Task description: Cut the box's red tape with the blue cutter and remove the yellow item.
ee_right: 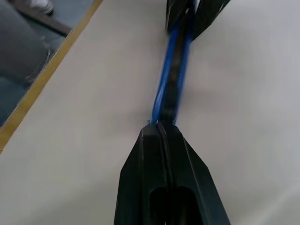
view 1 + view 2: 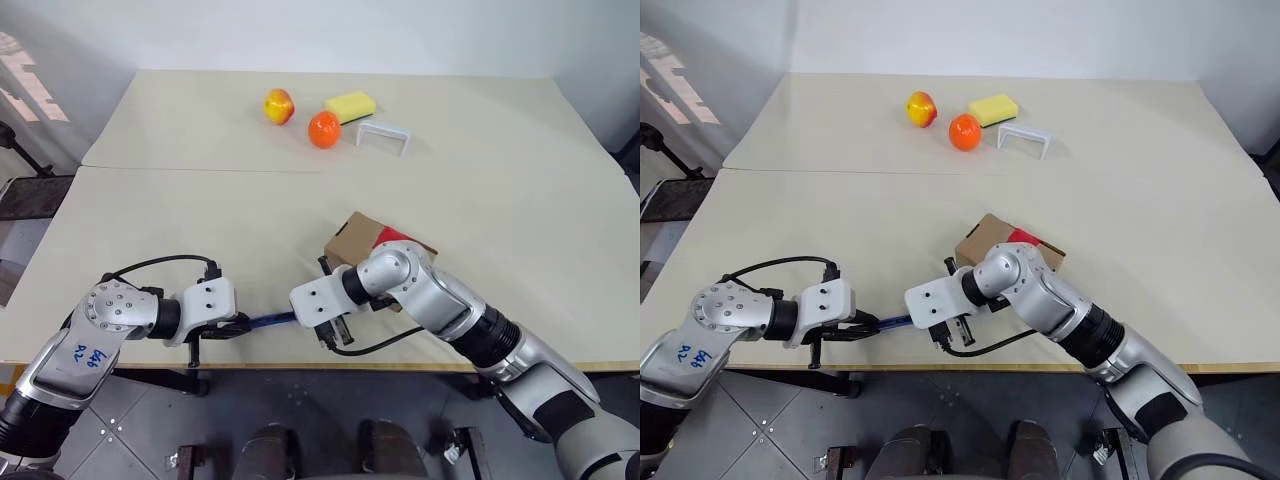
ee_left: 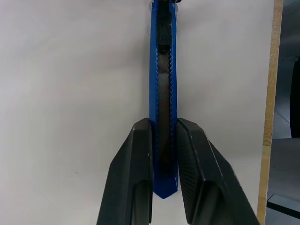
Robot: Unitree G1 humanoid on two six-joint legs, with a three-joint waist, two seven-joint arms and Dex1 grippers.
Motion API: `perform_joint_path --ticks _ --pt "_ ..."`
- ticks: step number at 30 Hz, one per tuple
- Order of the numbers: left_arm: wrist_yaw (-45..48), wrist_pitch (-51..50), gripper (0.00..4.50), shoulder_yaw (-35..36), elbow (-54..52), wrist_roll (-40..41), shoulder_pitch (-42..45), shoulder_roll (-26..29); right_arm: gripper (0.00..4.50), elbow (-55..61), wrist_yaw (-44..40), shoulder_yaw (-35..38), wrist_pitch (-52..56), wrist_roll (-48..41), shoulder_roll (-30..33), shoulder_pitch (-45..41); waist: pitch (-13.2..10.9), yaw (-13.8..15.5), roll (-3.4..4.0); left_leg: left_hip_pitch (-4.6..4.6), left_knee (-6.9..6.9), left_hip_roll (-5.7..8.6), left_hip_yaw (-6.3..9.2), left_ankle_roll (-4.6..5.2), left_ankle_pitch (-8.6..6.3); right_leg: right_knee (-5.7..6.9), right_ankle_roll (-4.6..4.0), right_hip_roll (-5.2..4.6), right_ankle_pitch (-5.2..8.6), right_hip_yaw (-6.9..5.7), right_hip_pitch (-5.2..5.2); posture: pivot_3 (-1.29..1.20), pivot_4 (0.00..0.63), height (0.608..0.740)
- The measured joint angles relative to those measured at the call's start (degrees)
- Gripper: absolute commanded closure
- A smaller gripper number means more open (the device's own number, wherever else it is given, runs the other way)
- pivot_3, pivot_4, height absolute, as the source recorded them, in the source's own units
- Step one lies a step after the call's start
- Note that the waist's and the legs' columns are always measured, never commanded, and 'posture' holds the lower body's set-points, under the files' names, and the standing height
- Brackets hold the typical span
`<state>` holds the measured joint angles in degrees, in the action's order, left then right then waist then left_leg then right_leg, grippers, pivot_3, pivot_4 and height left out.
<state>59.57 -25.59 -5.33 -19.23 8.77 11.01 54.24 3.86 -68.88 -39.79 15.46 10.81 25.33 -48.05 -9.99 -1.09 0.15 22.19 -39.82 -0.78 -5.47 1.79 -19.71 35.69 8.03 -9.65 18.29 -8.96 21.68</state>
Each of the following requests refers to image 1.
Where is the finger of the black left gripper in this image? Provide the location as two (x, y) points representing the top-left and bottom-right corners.
(192, 0), (232, 43)
(165, 0), (190, 31)

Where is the grey trouser leg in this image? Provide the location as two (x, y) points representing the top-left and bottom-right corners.
(0, 0), (52, 83)

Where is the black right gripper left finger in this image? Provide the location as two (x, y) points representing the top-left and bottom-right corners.
(114, 121), (169, 225)

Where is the blue utility cutter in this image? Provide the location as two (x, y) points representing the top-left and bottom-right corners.
(151, 0), (202, 128)

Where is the white and grey sneaker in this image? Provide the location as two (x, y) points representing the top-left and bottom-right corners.
(30, 0), (55, 15)

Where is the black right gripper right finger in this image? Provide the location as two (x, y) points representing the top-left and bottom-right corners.
(158, 122), (232, 225)

